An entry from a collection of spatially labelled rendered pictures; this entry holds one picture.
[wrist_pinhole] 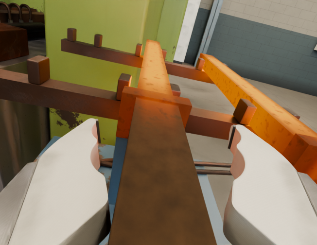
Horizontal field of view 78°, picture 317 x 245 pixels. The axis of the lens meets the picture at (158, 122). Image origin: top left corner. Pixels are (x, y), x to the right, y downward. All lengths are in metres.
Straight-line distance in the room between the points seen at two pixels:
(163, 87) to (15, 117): 0.49
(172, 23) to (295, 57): 6.26
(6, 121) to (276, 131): 0.55
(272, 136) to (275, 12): 6.55
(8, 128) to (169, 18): 0.74
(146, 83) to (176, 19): 0.82
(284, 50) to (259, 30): 0.95
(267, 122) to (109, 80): 0.47
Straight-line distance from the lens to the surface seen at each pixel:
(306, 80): 7.41
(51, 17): 0.63
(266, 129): 0.19
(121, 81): 0.17
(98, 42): 0.39
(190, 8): 5.68
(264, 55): 6.75
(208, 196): 0.48
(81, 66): 0.61
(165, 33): 0.98
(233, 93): 0.26
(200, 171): 0.52
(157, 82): 0.18
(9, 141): 0.63
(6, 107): 0.58
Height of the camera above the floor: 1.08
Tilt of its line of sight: 28 degrees down
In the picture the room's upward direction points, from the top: 14 degrees clockwise
